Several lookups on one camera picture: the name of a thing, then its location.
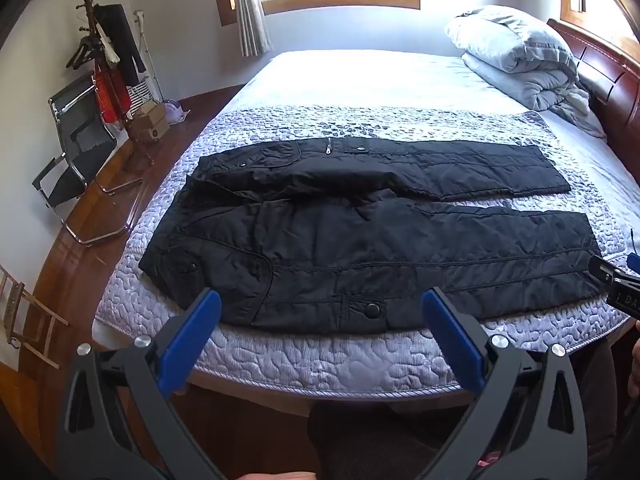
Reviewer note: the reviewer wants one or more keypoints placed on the bed with quilted cover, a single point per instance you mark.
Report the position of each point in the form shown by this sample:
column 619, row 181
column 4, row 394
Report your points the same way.
column 360, row 90

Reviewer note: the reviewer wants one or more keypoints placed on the white and purple bag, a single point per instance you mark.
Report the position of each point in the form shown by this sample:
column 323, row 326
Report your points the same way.
column 176, row 111

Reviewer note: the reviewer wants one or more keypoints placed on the black hanging garment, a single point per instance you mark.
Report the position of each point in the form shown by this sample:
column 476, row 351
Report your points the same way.
column 120, row 40

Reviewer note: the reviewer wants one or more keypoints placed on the wooden folding chair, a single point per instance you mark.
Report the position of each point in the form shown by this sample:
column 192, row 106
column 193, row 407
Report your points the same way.
column 20, row 310

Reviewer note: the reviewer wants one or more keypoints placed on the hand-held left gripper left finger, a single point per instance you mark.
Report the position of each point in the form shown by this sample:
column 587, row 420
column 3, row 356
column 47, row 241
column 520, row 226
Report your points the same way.
column 192, row 332

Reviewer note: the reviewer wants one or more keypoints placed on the red hanging garment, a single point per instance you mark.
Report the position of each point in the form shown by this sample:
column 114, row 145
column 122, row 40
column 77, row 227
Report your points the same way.
column 111, row 95

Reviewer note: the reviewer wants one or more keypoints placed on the white pole stand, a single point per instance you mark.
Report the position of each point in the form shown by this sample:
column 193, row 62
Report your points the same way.
column 145, row 45

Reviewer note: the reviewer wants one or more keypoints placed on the striped bag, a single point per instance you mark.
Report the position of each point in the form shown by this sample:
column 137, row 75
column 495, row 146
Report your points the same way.
column 139, row 94

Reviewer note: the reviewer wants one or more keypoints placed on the black chrome frame chair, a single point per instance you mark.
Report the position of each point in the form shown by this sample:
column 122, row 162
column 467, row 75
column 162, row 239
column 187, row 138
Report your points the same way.
column 82, row 150

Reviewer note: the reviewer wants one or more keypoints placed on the person's right leg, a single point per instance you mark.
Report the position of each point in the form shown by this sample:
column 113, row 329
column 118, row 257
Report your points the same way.
column 597, row 400

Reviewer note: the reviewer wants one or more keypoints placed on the black clothes hanger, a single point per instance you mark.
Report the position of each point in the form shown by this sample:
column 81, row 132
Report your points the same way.
column 82, row 52

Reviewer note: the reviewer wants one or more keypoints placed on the wooden coat rack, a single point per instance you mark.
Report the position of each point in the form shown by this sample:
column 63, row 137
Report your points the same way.
column 90, row 15

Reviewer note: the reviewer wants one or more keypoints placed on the folded grey duvet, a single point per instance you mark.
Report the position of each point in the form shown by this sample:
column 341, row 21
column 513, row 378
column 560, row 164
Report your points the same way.
column 520, row 55

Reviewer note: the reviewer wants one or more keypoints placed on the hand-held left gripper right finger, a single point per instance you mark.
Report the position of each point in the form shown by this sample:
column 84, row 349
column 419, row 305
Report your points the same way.
column 450, row 332

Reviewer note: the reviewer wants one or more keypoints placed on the cardboard box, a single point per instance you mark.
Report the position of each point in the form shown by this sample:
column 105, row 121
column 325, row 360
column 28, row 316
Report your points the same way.
column 149, row 122

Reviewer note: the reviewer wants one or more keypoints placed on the black quilted pants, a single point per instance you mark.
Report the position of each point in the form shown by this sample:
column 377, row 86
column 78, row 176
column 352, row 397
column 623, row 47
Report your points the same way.
column 380, row 255

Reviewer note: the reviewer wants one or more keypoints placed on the grey curtain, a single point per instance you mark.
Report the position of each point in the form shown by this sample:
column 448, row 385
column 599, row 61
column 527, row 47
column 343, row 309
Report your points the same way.
column 252, row 15

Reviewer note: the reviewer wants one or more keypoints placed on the brown wooden headboard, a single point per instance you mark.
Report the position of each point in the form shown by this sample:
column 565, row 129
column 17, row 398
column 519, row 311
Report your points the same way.
column 610, row 90

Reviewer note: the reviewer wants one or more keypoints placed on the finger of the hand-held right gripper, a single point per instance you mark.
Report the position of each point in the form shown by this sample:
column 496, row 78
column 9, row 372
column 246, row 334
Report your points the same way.
column 601, row 270

